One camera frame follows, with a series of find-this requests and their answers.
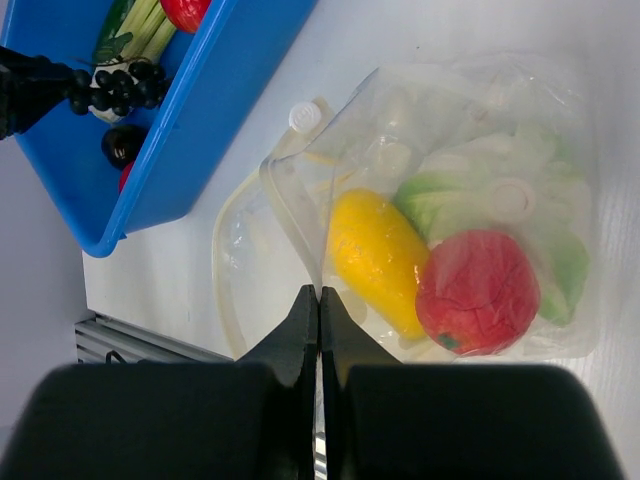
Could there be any black grape bunch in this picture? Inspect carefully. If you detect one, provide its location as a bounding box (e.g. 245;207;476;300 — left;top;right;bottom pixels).
65;57;172;123

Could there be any blue plastic bin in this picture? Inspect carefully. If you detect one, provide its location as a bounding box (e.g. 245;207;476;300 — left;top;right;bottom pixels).
17;1;314;258

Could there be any clear zip top bag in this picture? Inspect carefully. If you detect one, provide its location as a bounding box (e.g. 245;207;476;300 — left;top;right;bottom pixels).
212;52;598;362

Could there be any dark purple plum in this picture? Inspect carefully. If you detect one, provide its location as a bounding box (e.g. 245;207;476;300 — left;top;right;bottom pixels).
101;125;147;171

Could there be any yellow mango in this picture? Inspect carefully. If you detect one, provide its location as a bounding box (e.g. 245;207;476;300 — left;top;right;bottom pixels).
327;188;430;341

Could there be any small red tomato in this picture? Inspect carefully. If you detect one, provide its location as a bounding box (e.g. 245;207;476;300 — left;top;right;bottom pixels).
118;162;134;193

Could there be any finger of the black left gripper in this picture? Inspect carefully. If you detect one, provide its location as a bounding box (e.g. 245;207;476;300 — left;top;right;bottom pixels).
1;47;73;140

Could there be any red apple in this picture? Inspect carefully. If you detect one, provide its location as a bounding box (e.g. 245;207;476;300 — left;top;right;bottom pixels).
160;0;211;34

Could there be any white green leek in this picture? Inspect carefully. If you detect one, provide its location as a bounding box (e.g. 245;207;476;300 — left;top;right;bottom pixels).
92;0;177;66

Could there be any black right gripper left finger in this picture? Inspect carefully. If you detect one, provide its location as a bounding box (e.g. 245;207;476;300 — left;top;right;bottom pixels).
240;285;318;479

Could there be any aluminium mounting rail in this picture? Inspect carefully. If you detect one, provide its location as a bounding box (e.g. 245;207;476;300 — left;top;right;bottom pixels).
74;314;231;364

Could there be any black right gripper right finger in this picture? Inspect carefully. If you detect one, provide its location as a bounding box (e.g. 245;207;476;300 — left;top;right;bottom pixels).
319;287;400;479

